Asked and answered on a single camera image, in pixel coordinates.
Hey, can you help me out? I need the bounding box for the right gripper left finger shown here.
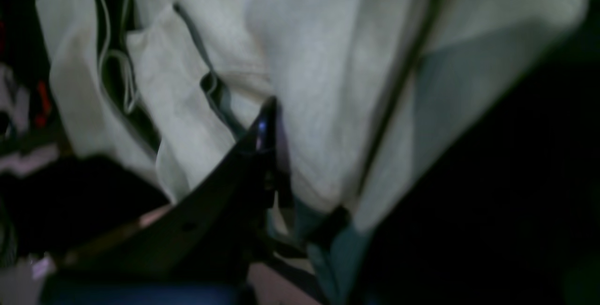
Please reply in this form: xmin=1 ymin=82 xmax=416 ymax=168
xmin=43 ymin=97 xmax=278 ymax=291

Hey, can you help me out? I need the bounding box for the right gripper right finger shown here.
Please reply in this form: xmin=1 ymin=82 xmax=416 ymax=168
xmin=305 ymin=207 xmax=351 ymax=249

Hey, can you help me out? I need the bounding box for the light green T-shirt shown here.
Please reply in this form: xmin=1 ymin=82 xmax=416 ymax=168
xmin=36 ymin=0 xmax=587 ymax=304

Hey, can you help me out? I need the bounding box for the black table cloth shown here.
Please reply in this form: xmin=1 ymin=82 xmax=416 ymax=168
xmin=1 ymin=0 xmax=600 ymax=305

